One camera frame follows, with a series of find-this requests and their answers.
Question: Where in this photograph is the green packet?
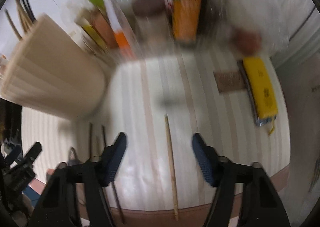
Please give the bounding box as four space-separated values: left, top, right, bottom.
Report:
86 0 105 10

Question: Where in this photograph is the light wooden chopstick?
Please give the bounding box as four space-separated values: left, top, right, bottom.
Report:
4 9 23 41
164 114 179 221
12 0 29 31

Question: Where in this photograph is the beige ribbed chopstick holder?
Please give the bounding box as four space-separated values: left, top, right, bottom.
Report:
0 14 108 120

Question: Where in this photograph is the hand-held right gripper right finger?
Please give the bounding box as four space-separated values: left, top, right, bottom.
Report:
192 133 292 227

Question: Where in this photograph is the striped cat print tablecloth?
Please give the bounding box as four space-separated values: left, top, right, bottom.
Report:
21 52 292 227

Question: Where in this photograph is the white and orange packet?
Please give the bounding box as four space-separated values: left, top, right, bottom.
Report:
101 0 137 60

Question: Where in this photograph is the jar with brown lid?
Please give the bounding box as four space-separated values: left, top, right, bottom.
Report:
131 0 167 43

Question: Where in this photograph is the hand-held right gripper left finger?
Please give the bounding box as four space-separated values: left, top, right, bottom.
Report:
30 132 127 227

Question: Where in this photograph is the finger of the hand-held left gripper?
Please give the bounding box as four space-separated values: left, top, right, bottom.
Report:
12 142 42 168
5 144 23 164

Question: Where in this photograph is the small brown card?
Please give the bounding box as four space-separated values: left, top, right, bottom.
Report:
214 71 247 94

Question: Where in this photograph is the soy sauce bottle orange label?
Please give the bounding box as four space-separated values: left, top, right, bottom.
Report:
166 0 210 48

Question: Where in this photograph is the clear plastic bag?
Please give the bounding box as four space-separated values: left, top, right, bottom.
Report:
210 0 265 55

